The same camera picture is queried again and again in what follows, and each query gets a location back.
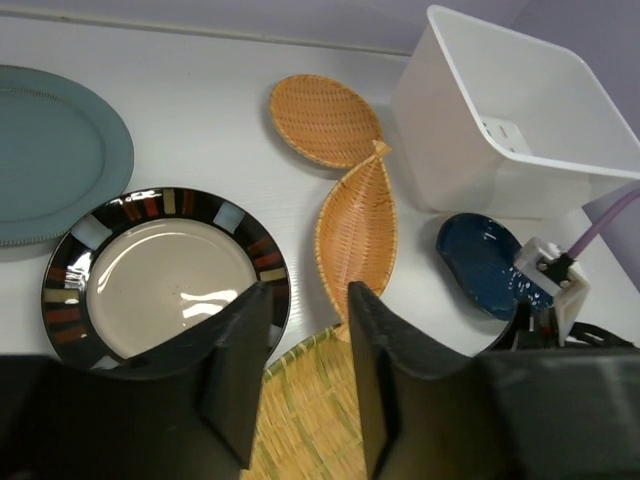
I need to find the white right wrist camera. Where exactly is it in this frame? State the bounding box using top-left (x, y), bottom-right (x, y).
top-left (514, 237), bottom-right (591, 346)

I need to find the white plastic bin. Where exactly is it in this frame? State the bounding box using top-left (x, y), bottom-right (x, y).
top-left (391, 5), bottom-right (639, 219)

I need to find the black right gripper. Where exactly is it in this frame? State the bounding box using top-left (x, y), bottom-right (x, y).
top-left (492, 301), bottom-right (639, 351)

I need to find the round orange woven basket plate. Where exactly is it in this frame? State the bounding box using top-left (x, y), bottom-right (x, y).
top-left (268, 74), bottom-right (384, 169)

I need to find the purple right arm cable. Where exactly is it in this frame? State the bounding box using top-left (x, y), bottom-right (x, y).
top-left (568, 187), bottom-right (640, 259)

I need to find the yellow green woven bamboo tray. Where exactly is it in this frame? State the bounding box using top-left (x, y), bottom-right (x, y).
top-left (241, 326), bottom-right (367, 479)

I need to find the teal round ceramic plate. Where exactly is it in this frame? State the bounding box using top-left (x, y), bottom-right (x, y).
top-left (1, 65), bottom-right (134, 246)

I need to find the leaf shaped orange woven tray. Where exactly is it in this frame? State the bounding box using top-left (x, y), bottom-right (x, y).
top-left (314, 140), bottom-right (398, 342)

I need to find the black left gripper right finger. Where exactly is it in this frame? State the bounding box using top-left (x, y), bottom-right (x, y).
top-left (348, 282), bottom-right (480, 475)

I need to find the dark blue shell shaped plate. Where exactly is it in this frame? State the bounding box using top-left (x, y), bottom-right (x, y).
top-left (436, 213), bottom-right (553, 321)

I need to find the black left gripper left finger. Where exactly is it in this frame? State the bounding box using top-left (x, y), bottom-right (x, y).
top-left (134, 281), bottom-right (273, 469)

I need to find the black rimmed beige plate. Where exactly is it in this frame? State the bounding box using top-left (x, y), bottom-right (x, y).
top-left (41, 187), bottom-right (291, 370)

